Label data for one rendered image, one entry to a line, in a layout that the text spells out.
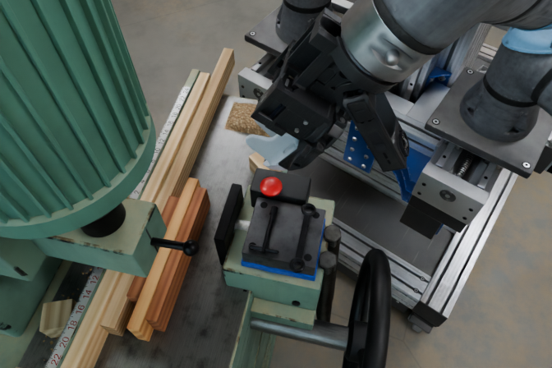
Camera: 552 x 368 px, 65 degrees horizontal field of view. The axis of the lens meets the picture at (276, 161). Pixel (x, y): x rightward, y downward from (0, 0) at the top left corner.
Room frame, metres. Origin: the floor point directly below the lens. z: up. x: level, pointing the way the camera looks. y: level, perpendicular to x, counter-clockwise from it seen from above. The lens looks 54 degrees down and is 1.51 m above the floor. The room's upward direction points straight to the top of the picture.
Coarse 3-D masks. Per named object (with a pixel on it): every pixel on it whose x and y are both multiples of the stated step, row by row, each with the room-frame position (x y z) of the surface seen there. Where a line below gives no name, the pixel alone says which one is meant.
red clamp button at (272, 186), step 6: (264, 180) 0.32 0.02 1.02; (270, 180) 0.32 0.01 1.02; (276, 180) 0.32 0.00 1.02; (264, 186) 0.31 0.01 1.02; (270, 186) 0.31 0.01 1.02; (276, 186) 0.31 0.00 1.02; (282, 186) 0.31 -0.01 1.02; (264, 192) 0.30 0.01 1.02; (270, 192) 0.30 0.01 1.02; (276, 192) 0.30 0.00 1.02
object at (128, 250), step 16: (128, 208) 0.25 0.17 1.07; (144, 208) 0.25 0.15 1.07; (128, 224) 0.23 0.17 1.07; (144, 224) 0.23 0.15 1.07; (160, 224) 0.25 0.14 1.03; (32, 240) 0.22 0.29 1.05; (48, 240) 0.22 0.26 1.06; (64, 240) 0.21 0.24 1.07; (80, 240) 0.21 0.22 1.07; (96, 240) 0.21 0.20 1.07; (112, 240) 0.21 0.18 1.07; (128, 240) 0.21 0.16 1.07; (144, 240) 0.22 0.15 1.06; (64, 256) 0.22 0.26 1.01; (80, 256) 0.21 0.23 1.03; (96, 256) 0.20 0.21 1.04; (112, 256) 0.20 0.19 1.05; (128, 256) 0.19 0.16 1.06; (144, 256) 0.21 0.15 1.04; (128, 272) 0.20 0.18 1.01; (144, 272) 0.19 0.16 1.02
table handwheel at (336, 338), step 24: (384, 264) 0.24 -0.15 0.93; (360, 288) 0.27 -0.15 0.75; (384, 288) 0.20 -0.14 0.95; (360, 312) 0.24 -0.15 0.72; (384, 312) 0.17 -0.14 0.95; (288, 336) 0.17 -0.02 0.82; (312, 336) 0.17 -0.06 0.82; (336, 336) 0.17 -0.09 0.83; (360, 336) 0.17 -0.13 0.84; (384, 336) 0.14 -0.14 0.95; (360, 360) 0.13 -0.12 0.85; (384, 360) 0.11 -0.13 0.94
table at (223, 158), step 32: (224, 96) 0.60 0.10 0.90; (224, 160) 0.44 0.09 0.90; (224, 192) 0.38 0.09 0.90; (192, 256) 0.27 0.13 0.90; (192, 288) 0.22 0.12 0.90; (224, 288) 0.22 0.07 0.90; (192, 320) 0.17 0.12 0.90; (224, 320) 0.17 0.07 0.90; (288, 320) 0.18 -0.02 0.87; (128, 352) 0.13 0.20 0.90; (160, 352) 0.13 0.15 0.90; (192, 352) 0.13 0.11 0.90; (224, 352) 0.13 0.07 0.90
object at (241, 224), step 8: (232, 184) 0.33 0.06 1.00; (232, 192) 0.32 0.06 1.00; (240, 192) 0.32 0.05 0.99; (232, 200) 0.31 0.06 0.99; (240, 200) 0.32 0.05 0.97; (224, 208) 0.30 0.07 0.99; (232, 208) 0.29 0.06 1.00; (240, 208) 0.32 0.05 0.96; (224, 216) 0.28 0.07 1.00; (232, 216) 0.29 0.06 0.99; (224, 224) 0.27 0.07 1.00; (232, 224) 0.28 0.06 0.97; (240, 224) 0.29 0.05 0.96; (248, 224) 0.29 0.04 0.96; (216, 232) 0.26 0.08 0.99; (224, 232) 0.26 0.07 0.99; (232, 232) 0.28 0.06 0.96; (216, 240) 0.25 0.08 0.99; (224, 240) 0.25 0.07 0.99; (216, 248) 0.25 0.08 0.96; (224, 248) 0.25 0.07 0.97; (224, 256) 0.25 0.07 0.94
